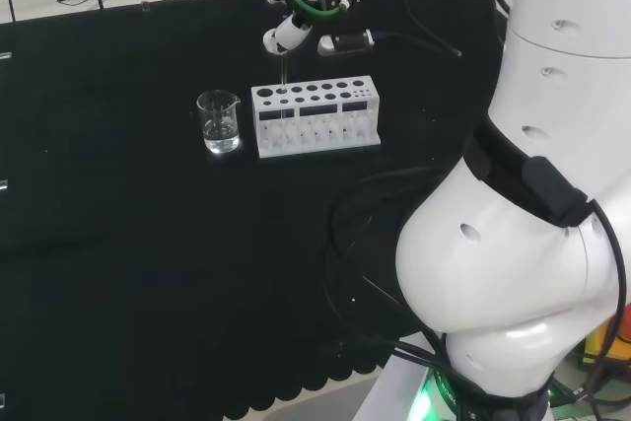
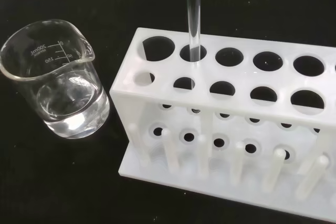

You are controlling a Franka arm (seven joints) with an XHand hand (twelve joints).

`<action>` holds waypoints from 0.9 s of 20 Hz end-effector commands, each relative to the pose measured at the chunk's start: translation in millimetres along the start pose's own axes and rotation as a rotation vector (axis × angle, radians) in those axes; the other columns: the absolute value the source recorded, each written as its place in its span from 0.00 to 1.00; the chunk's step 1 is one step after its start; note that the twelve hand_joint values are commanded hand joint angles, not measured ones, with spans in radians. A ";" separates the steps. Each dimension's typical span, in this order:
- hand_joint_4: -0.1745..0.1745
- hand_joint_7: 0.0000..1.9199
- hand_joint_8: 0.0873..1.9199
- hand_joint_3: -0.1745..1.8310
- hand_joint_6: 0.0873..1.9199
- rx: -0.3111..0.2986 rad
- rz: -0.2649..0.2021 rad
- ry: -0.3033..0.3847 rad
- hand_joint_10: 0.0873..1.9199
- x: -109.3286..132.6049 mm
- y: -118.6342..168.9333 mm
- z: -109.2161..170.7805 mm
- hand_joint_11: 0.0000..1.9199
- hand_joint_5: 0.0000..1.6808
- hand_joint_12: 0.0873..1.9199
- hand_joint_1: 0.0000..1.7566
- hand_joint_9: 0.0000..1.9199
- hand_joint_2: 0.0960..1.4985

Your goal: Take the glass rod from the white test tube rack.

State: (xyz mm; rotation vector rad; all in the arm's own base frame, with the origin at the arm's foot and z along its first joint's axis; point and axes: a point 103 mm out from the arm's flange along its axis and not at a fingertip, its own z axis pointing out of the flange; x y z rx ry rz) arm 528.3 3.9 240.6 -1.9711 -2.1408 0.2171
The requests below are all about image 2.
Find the white test tube rack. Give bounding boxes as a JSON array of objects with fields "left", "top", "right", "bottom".
[{"left": 109, "top": 26, "right": 336, "bottom": 216}]

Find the clear glass beaker with water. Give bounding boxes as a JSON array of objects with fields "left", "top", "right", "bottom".
[{"left": 0, "top": 18, "right": 110, "bottom": 140}]

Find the black bench cloth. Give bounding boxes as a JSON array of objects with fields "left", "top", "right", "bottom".
[{"left": 0, "top": 0, "right": 336, "bottom": 224}]

